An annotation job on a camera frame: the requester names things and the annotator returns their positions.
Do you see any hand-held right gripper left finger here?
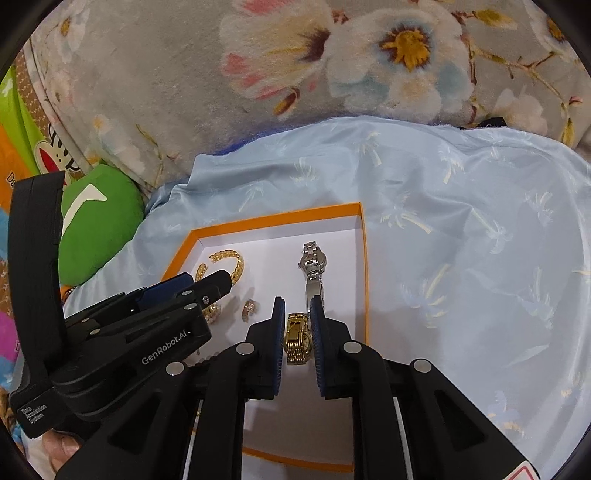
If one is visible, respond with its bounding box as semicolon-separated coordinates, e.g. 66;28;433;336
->
55;295;287;480

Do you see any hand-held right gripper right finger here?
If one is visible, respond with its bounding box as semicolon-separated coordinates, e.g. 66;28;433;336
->
309;295;539;480

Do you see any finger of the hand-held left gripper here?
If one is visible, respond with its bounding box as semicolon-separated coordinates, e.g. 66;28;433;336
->
64;269;232;339
135;272;195;309

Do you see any gold metal watch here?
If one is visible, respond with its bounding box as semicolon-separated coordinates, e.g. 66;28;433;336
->
284;313;315;366

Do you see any pearl multi-strand bracelet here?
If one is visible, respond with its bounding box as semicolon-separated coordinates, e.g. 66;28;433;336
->
198;299;225;325

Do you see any gold leaf-pattern bangle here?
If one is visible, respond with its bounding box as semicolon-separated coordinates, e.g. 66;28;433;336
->
194;249;246;287

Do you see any orange shallow box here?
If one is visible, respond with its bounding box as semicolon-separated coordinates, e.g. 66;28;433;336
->
159;202;372;474

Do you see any silver metal watch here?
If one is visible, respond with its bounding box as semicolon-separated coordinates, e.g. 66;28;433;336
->
298;241;327;319

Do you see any person's left hand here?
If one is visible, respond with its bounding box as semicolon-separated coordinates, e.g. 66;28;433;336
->
28;427;88;480

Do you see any green round cushion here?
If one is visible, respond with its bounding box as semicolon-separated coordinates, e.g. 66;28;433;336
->
58;164;144;287

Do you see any light blue palm-print sheet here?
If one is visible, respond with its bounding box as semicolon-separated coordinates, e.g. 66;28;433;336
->
60;115;591;480

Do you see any colourful cartoon printed blanket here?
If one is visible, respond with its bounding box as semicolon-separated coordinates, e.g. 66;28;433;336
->
0;60;109;416

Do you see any grey floral blanket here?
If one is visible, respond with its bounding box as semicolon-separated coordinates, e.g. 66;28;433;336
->
21;0;591;204

